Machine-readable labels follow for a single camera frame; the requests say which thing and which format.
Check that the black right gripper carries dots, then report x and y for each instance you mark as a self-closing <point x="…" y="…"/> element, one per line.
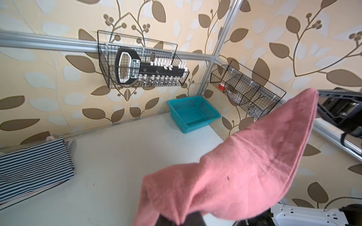
<point x="343" y="109"/>

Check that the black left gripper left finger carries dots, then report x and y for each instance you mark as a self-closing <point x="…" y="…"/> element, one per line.
<point x="162" y="221"/>

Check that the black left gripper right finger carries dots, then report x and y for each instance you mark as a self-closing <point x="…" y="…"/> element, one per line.
<point x="194" y="219"/>

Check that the maroon garment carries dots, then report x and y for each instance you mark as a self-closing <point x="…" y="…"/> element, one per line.
<point x="251" y="171"/>

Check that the blue white striped tank top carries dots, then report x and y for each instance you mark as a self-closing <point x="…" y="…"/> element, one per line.
<point x="34" y="169"/>

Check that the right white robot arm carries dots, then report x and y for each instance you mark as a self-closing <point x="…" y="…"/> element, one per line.
<point x="327" y="190"/>

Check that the teal plastic basket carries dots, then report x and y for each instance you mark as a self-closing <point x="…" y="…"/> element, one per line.
<point x="192" y="113"/>

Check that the red capped clear bottle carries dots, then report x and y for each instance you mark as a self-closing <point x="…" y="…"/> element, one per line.
<point x="226" y="88"/>

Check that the black socket tool set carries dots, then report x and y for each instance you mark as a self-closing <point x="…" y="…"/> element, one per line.
<point x="148" y="68"/>

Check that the black wire basket right wall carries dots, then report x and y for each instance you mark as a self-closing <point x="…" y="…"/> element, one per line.
<point x="253" y="92"/>

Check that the black wire basket wall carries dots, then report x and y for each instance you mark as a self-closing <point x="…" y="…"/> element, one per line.
<point x="108" y="45"/>
<point x="253" y="92"/>

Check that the black wire basket back wall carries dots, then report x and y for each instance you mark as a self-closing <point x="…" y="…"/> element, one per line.
<point x="108" y="45"/>

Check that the aluminium frame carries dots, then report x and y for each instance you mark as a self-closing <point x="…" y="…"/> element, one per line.
<point x="78" y="65"/>

